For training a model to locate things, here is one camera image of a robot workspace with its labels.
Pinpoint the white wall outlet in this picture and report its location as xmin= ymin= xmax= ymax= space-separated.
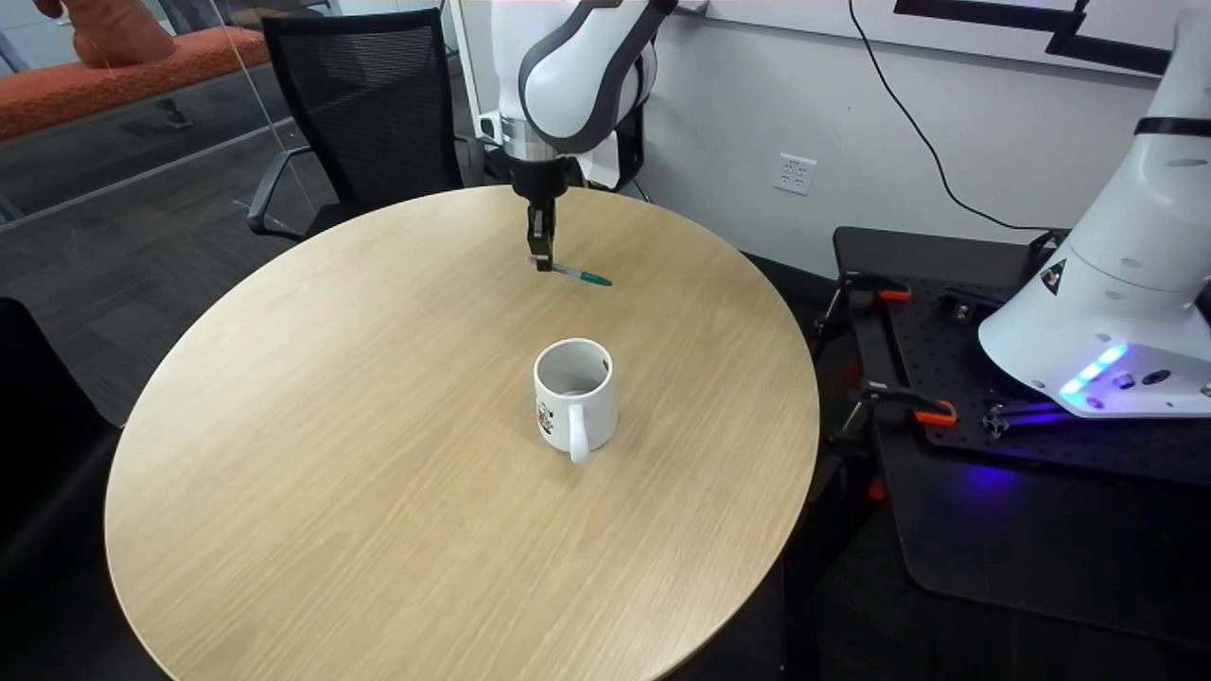
xmin=769 ymin=147 xmax=820 ymax=200

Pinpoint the black wall cable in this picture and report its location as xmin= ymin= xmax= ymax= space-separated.
xmin=845 ymin=0 xmax=1073 ymax=239

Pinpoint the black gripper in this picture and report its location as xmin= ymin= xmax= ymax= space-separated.
xmin=506 ymin=147 xmax=588 ymax=278

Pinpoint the white ceramic mug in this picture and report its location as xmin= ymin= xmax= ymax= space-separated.
xmin=531 ymin=335 xmax=622 ymax=465

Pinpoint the black mesh chair grey armrest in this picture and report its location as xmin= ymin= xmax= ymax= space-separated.
xmin=241 ymin=7 xmax=468 ymax=243

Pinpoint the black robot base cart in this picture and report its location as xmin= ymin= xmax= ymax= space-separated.
xmin=829 ymin=222 xmax=1211 ymax=656

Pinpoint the orange upholstered bench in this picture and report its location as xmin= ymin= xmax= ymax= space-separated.
xmin=0 ymin=24 xmax=277 ymax=145

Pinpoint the black clamp orange handle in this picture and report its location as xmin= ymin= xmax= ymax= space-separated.
xmin=823 ymin=374 xmax=962 ymax=449
xmin=810 ymin=272 xmax=918 ymax=338

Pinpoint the dark chair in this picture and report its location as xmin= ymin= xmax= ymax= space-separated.
xmin=0 ymin=294 xmax=125 ymax=681

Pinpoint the orange cushion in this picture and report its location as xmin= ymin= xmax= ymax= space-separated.
xmin=30 ymin=0 xmax=181 ymax=67

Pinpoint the green capped grey pen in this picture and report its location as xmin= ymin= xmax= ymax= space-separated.
xmin=540 ymin=260 xmax=617 ymax=293

